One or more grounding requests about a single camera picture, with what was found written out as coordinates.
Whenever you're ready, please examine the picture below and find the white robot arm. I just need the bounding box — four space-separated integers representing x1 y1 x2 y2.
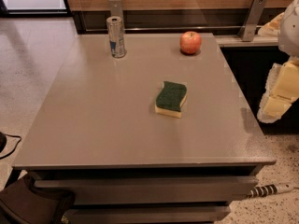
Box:
257 0 299 123

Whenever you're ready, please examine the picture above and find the grey upper drawer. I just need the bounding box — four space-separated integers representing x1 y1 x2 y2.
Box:
35 176 257 205

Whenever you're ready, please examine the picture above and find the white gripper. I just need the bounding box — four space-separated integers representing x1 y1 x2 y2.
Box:
258 13 299 119

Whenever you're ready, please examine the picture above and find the left metal wall bracket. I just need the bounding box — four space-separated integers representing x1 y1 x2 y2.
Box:
108 0 123 19

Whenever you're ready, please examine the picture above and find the green yellow sponge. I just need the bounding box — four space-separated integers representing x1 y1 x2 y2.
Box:
155 81 187 119

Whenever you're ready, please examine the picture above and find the dark brown bag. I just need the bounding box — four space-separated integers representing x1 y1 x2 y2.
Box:
0 175 75 224

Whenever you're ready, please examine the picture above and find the silver blue redbull can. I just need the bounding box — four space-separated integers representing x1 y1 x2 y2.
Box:
107 16 126 58

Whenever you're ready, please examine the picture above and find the right metal wall bracket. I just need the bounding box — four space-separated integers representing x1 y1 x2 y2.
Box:
238 0 267 42

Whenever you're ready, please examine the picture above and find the grey lower drawer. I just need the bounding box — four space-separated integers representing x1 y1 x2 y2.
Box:
65 206 230 224

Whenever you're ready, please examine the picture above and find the red apple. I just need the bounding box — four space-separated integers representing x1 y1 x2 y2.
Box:
179 31 202 55

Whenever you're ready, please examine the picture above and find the grey drawer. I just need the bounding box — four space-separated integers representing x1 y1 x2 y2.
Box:
35 176 257 205
65 206 230 224

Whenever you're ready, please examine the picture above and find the metal wall bracket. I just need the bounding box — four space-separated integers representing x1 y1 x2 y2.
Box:
238 0 267 42
108 0 123 19

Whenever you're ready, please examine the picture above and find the black white striped cable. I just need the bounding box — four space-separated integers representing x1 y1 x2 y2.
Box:
247 182 295 200

